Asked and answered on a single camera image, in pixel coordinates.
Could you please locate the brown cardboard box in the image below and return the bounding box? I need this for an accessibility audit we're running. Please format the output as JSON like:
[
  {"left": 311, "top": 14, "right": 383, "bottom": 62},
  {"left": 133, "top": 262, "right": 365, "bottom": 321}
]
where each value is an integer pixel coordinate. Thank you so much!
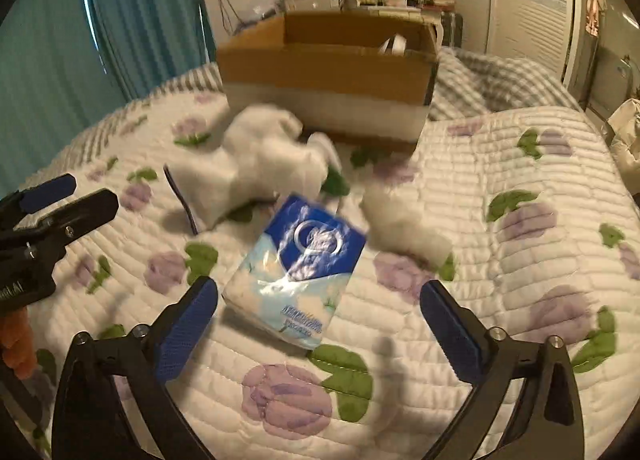
[{"left": 216, "top": 12, "right": 439, "bottom": 154}]

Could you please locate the small white sock roll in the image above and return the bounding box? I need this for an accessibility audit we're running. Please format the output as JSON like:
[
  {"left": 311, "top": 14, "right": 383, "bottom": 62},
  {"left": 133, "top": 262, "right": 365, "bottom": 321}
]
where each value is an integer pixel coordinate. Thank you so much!
[{"left": 360, "top": 185, "right": 452, "bottom": 269}]

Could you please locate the white black tissue pack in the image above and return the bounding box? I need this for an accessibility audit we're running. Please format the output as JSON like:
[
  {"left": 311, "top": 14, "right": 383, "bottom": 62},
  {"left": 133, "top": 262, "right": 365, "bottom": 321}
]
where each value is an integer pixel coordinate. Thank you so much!
[{"left": 378, "top": 34, "right": 407, "bottom": 57}]

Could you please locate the white clothes pile on chair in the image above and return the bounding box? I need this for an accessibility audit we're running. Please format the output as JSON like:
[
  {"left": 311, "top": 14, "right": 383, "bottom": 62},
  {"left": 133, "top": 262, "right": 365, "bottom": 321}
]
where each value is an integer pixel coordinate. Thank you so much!
[{"left": 608, "top": 98, "right": 640, "bottom": 194}]

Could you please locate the left hand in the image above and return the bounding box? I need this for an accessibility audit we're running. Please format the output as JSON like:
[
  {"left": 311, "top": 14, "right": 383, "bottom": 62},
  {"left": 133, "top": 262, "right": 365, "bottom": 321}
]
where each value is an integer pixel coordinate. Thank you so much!
[{"left": 0, "top": 307, "right": 37, "bottom": 380}]

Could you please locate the floral quilted bed cover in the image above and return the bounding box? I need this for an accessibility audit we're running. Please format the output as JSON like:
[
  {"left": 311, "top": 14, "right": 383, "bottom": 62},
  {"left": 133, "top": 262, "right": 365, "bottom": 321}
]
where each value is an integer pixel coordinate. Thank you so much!
[{"left": 27, "top": 93, "right": 639, "bottom": 459}]

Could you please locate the white dressing table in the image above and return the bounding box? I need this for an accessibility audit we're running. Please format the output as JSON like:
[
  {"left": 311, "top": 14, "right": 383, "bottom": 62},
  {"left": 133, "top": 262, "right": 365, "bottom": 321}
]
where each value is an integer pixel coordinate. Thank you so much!
[{"left": 343, "top": 0, "right": 456, "bottom": 12}]

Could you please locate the grey checked duvet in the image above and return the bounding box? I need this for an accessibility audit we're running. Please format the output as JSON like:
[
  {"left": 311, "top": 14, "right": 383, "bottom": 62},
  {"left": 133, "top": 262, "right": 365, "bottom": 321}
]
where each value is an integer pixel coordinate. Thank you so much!
[{"left": 58, "top": 47, "right": 580, "bottom": 170}]

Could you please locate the white cloth bundle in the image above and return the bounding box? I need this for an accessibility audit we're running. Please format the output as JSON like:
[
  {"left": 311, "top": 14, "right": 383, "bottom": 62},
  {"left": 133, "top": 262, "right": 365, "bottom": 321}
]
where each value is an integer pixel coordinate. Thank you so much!
[{"left": 164, "top": 105, "right": 342, "bottom": 235}]

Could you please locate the teal window curtain left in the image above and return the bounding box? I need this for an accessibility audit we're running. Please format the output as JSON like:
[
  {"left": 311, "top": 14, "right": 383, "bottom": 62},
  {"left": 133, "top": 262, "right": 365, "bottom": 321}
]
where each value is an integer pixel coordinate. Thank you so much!
[{"left": 1, "top": 0, "right": 215, "bottom": 192}]

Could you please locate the blue tissue pack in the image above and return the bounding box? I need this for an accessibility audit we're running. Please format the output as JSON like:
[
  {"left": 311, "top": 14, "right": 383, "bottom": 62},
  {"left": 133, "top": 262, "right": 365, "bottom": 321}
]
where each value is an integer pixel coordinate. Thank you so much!
[{"left": 222, "top": 194, "right": 366, "bottom": 350}]

